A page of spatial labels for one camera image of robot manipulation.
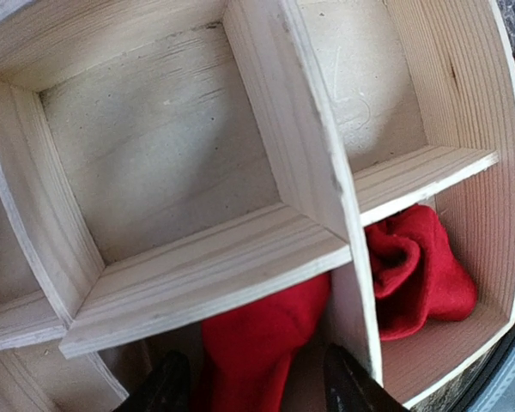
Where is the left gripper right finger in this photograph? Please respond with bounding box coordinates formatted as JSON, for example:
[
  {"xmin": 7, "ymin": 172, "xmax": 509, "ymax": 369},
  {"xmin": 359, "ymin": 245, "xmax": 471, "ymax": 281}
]
[{"xmin": 324, "ymin": 343, "xmax": 406, "ymax": 412}]

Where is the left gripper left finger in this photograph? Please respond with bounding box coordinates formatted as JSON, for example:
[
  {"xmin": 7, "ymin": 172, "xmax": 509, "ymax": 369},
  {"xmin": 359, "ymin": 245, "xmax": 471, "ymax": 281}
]
[{"xmin": 114, "ymin": 350, "xmax": 191, "ymax": 412}]

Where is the red santa sock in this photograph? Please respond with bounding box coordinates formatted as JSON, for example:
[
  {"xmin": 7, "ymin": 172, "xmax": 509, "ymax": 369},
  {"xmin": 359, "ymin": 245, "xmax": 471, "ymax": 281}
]
[
  {"xmin": 365, "ymin": 204, "xmax": 478, "ymax": 342},
  {"xmin": 190, "ymin": 273, "xmax": 331, "ymax": 411}
]

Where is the wooden compartment tray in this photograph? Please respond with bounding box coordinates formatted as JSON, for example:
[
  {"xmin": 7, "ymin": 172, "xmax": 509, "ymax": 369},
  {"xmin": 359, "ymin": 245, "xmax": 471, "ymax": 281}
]
[{"xmin": 0, "ymin": 1, "xmax": 515, "ymax": 411}]

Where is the black front table rail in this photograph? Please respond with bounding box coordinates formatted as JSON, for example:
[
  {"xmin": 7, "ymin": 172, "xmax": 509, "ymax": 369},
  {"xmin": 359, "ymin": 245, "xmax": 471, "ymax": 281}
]
[{"xmin": 470, "ymin": 325, "xmax": 515, "ymax": 411}]

